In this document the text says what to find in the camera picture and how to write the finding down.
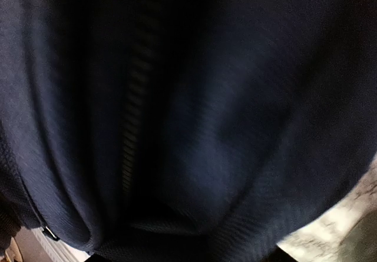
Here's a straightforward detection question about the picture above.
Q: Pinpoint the dark grey metal mug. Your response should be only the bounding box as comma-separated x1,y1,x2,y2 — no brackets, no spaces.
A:
344,210,376,261

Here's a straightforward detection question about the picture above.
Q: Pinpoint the navy blue student backpack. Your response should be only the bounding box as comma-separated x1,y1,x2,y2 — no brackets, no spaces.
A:
1,0,376,261

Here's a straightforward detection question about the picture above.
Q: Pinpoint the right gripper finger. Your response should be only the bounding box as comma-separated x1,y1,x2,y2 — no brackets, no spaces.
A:
272,247,297,262

